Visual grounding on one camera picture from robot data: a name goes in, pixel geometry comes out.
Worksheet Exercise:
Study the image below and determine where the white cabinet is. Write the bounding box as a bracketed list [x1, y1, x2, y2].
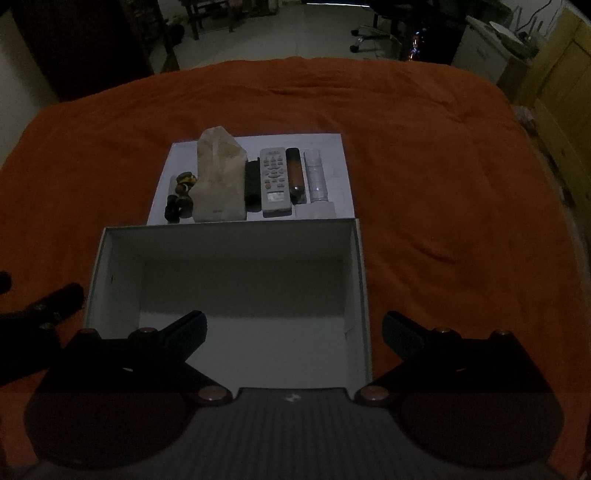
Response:
[450, 14, 525, 85]

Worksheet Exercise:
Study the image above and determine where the brown bottle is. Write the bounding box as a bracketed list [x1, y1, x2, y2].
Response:
[285, 147, 308, 206]

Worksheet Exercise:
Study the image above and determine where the orange blanket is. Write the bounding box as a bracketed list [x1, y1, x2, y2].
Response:
[0, 57, 591, 480]

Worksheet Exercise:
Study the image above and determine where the clear plastic tube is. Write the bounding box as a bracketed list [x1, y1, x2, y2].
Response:
[302, 150, 330, 204]

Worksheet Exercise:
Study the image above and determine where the office chair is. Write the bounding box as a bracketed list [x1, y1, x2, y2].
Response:
[350, 0, 403, 57]

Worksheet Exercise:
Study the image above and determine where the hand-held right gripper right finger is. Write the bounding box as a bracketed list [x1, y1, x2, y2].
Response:
[353, 311, 551, 408]

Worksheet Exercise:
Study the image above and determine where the white box lid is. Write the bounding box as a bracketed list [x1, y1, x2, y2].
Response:
[147, 133, 356, 226]

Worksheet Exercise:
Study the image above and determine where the dark desk with lights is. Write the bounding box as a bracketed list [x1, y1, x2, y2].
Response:
[404, 0, 468, 66]

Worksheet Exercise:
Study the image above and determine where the dark wardrobe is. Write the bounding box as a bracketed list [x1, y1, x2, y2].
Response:
[9, 0, 157, 101]

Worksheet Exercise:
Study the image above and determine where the yellow wooden cabinet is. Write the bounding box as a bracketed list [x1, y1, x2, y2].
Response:
[501, 8, 591, 222]

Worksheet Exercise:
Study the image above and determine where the wooden chair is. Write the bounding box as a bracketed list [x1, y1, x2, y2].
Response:
[159, 0, 237, 73]

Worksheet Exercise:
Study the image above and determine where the small black figure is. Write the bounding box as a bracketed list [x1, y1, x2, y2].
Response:
[164, 194, 194, 223]

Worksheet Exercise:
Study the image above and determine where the black rectangular case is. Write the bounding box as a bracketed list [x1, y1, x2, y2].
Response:
[244, 158, 263, 213]

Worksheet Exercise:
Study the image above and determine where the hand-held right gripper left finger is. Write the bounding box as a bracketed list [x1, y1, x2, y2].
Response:
[54, 311, 234, 407]

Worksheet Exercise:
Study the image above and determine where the white cardboard box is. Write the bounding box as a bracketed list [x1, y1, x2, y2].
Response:
[84, 219, 374, 398]

